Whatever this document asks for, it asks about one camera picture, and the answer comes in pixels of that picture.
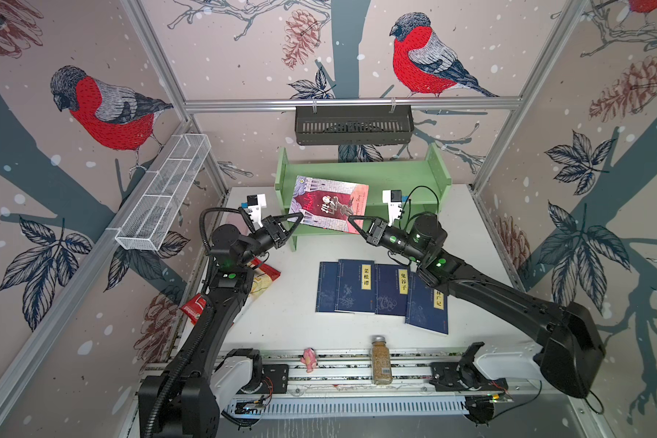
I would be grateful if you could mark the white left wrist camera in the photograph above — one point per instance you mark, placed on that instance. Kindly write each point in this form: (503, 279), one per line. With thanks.
(253, 206)

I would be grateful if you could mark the aluminium rail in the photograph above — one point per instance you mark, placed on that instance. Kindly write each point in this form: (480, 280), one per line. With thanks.
(348, 373)

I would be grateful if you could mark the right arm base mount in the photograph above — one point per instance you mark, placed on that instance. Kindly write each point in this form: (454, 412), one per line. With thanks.
(462, 375)

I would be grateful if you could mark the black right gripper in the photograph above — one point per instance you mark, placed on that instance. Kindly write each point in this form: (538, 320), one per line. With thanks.
(372, 238)

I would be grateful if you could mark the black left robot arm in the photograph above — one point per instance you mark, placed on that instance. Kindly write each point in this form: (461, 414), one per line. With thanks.
(189, 398)

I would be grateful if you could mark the pink Hamlet book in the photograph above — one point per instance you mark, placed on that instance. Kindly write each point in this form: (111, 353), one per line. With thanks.
(327, 204)

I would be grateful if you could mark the green wooden shelf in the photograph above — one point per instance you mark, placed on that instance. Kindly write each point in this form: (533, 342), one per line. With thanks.
(424, 184)

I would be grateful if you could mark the pink small toy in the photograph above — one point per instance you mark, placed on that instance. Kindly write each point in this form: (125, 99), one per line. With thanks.
(310, 360)

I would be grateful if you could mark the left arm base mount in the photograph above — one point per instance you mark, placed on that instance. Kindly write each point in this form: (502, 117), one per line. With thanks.
(244, 371)

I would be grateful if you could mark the black hanging basket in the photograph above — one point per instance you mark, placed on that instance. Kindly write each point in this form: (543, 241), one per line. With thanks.
(354, 125)

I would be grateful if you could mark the spice jar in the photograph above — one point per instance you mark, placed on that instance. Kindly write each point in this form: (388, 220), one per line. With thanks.
(381, 362)

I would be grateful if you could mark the leftmost blue book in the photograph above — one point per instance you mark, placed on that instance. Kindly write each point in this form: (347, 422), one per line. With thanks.
(327, 287)

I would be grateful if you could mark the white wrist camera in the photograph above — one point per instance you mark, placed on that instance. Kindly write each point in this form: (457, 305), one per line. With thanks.
(395, 202)
(253, 206)

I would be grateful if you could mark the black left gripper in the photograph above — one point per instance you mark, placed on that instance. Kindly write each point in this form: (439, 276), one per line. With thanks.
(274, 225)

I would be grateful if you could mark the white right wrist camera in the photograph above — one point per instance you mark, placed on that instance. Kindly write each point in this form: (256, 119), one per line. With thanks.
(395, 202)

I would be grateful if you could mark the red snack bag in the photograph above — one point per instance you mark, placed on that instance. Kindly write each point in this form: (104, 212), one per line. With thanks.
(265, 276)

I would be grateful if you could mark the white wire mesh basket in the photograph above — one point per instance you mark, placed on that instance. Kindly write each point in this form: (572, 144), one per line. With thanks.
(152, 216)

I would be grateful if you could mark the rightmost blue book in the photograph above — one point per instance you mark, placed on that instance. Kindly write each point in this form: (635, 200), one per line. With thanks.
(426, 308)

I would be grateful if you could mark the blue book yellow label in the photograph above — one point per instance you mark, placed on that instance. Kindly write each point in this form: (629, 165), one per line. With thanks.
(356, 287)

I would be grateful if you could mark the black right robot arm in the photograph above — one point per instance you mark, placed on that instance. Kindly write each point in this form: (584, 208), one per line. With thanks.
(572, 350)

